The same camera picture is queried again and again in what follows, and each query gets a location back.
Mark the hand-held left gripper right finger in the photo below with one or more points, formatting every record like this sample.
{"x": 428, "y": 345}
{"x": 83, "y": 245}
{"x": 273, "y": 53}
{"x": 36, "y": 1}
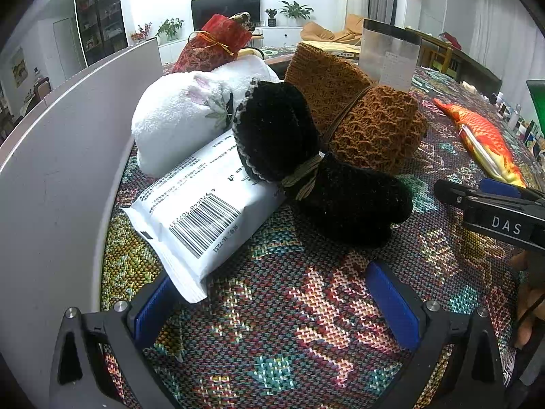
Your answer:
{"x": 391, "y": 302}

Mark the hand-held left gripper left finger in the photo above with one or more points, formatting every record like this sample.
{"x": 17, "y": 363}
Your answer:
{"x": 151, "y": 311}

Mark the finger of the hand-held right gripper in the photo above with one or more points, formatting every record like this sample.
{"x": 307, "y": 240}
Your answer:
{"x": 498, "y": 186}
{"x": 451, "y": 191}

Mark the orange fish plush toy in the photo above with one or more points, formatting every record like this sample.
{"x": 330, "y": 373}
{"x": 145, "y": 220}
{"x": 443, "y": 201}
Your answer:
{"x": 481, "y": 130}

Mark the brown knitted roll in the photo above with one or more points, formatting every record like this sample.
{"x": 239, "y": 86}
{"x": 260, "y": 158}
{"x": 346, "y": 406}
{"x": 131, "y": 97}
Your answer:
{"x": 374, "y": 123}

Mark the white barcode packet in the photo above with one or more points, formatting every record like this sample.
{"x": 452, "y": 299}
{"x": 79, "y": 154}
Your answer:
{"x": 200, "y": 204}

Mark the white bunny towel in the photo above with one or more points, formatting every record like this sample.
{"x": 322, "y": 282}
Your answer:
{"x": 170, "y": 128}

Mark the black knitted roll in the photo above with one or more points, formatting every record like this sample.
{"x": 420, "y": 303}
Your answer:
{"x": 276, "y": 132}

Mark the person's right hand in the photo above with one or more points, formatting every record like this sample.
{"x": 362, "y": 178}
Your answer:
{"x": 532, "y": 298}

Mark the row of small bottles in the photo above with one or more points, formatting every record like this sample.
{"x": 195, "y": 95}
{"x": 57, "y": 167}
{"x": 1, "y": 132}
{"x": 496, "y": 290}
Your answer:
{"x": 517, "y": 115}

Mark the green box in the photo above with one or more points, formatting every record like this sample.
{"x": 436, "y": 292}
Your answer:
{"x": 536, "y": 106}

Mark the wooden slatted chair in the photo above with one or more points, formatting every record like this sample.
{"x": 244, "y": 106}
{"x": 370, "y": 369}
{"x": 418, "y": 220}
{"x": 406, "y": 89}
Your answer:
{"x": 434, "y": 57}

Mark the clear jar with black lid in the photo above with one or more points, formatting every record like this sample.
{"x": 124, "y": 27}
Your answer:
{"x": 389, "y": 59}

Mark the orange lounge chair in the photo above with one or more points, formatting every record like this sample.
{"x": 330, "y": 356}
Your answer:
{"x": 323, "y": 32}

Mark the white television console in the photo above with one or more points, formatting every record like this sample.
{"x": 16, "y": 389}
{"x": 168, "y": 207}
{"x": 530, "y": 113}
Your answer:
{"x": 276, "y": 34}

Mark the broad leaf potted plant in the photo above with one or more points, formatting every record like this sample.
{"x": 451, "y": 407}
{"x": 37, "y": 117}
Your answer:
{"x": 296, "y": 8}

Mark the wooden dining chair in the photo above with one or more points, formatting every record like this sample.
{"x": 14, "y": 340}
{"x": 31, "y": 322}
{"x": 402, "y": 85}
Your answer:
{"x": 40, "y": 87}

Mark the small dark potted plant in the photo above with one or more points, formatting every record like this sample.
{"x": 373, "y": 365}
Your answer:
{"x": 271, "y": 16}

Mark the red flowers in vase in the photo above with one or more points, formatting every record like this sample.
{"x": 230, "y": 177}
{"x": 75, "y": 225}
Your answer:
{"x": 142, "y": 32}

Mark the bushy green potted plant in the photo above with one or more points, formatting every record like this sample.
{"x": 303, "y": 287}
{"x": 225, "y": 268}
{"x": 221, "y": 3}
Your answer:
{"x": 170, "y": 27}

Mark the black flat television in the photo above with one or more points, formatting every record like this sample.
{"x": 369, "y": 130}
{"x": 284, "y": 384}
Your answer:
{"x": 221, "y": 8}

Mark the black glass display cabinet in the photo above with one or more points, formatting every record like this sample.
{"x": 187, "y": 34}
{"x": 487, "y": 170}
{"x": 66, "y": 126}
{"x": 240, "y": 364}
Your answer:
{"x": 100, "y": 12}

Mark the framed wall picture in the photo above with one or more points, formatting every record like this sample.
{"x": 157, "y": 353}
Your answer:
{"x": 19, "y": 66}

